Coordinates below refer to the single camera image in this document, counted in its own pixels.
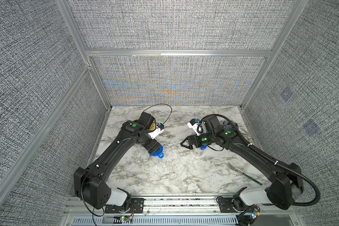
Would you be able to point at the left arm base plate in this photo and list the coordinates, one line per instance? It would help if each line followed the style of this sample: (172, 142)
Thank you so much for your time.
(133, 205)

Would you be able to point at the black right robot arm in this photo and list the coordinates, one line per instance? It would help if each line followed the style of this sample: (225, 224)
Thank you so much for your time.
(287, 185)

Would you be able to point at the yellow steamer basket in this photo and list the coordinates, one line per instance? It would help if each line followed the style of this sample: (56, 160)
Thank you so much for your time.
(152, 127)

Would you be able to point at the aluminium front rail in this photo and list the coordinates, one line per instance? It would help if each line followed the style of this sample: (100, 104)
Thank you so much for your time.
(205, 204)

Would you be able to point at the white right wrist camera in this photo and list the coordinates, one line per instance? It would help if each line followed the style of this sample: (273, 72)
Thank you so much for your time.
(196, 126)

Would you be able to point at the green handled fork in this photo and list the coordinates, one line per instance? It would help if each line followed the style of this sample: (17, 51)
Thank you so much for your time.
(243, 174)

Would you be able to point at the grey bowl with stones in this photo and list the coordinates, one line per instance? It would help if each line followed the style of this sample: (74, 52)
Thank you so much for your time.
(230, 126)

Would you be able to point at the clear cup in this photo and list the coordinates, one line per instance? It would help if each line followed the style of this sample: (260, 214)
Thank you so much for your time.
(197, 152)
(157, 159)

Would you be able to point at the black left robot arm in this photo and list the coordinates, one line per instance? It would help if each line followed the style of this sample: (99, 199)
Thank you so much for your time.
(90, 182)

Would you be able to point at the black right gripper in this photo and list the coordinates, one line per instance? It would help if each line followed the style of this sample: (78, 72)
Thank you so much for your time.
(190, 139)

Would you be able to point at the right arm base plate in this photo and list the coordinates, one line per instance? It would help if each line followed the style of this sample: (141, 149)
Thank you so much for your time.
(226, 205)

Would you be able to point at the clear cup back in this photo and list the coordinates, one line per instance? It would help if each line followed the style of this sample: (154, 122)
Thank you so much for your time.
(197, 152)

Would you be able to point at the blue lid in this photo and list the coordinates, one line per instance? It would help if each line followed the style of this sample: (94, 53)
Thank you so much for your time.
(159, 153)
(203, 147)

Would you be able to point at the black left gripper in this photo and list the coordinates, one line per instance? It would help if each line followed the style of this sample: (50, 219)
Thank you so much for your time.
(153, 146)

